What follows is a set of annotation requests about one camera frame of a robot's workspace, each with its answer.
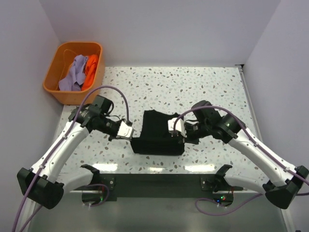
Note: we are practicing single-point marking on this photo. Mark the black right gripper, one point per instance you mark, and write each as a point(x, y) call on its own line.
point(189, 139)

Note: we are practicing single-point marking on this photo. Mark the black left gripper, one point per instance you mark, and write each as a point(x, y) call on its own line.
point(111, 137)

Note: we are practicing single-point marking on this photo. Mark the black t shirt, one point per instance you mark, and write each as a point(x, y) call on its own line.
point(155, 138)

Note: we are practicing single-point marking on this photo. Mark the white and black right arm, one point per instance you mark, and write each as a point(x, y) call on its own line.
point(285, 180)

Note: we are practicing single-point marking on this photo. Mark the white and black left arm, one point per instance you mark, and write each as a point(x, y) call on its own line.
point(39, 183)

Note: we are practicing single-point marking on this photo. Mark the lavender t shirt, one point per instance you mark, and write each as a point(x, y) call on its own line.
point(75, 77)

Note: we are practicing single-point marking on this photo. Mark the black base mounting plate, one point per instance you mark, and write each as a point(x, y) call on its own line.
point(164, 185)

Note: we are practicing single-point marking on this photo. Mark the orange t shirt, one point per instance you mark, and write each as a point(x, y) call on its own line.
point(90, 71)

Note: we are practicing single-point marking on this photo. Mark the orange plastic basket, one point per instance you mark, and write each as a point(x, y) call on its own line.
point(60, 65)

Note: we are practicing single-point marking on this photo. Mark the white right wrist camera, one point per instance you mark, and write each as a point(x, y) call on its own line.
point(176, 127)

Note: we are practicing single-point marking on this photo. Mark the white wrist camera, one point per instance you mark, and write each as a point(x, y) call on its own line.
point(125, 131)
point(176, 127)

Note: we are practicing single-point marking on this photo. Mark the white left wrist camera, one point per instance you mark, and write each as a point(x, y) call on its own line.
point(125, 131)

